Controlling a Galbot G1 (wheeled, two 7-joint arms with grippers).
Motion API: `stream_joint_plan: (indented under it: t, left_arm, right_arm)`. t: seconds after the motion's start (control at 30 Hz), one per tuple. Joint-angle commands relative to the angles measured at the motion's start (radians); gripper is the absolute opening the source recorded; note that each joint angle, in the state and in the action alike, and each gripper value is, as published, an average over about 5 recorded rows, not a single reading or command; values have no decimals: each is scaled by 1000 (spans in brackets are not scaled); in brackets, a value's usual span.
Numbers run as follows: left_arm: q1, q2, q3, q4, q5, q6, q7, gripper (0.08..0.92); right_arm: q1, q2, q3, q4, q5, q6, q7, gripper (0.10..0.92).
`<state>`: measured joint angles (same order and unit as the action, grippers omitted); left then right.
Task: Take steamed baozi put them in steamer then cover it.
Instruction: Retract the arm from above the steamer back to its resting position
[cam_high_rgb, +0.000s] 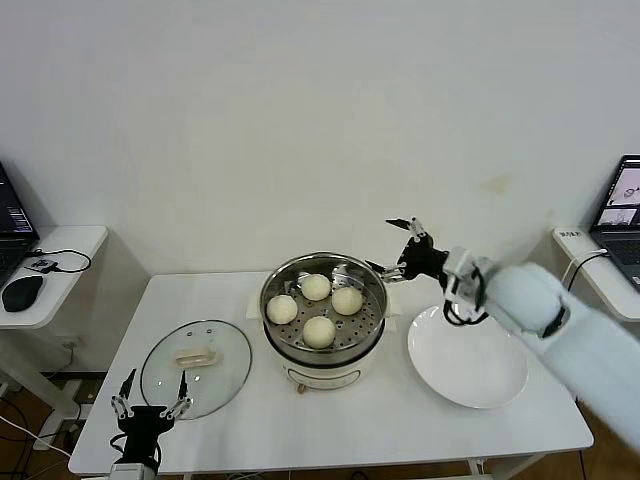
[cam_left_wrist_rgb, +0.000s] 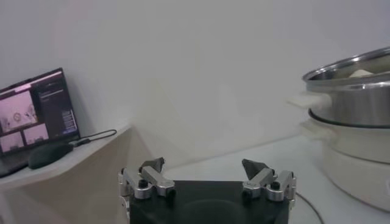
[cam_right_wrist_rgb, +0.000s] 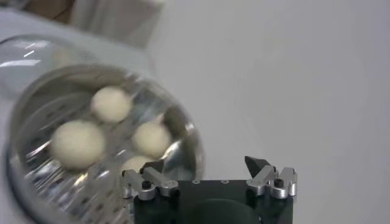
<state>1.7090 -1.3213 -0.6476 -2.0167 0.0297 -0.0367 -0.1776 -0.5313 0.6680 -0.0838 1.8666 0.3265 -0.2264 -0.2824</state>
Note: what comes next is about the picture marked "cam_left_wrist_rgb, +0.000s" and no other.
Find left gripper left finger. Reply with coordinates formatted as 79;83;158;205
118;156;177;201

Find white electric cooker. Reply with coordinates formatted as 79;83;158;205
300;118;390;213

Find stainless steel steamer basket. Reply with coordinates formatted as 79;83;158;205
288;46;390;128

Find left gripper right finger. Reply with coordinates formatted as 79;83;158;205
241;158;297;202

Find black open laptop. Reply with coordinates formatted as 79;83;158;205
0;67;82;179

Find white side table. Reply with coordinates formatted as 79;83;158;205
0;124;153;224

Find black computer mouse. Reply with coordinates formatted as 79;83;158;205
27;142;74;170

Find small black usb hub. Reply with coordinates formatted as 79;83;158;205
69;137;91;147

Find black hub cable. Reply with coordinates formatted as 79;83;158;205
88;129;118;143

